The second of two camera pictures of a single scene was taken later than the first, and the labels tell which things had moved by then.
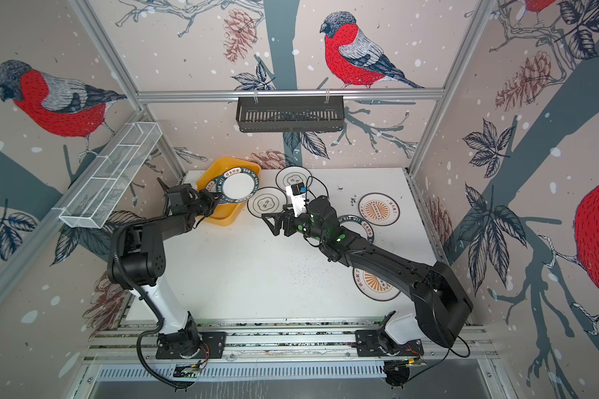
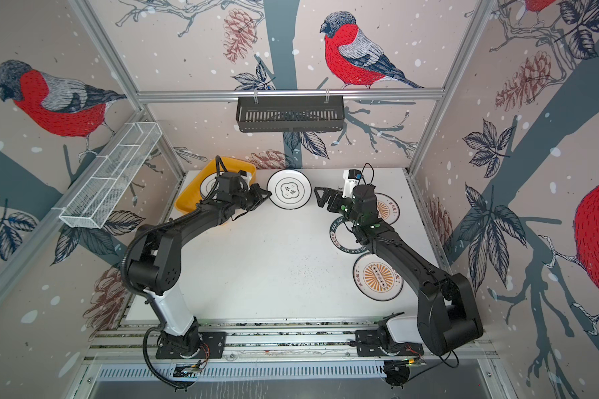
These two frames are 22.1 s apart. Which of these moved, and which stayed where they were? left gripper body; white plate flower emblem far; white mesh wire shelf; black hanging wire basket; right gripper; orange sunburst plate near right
Moved: left gripper body; right gripper
Stayed: black hanging wire basket; orange sunburst plate near right; white mesh wire shelf; white plate flower emblem far
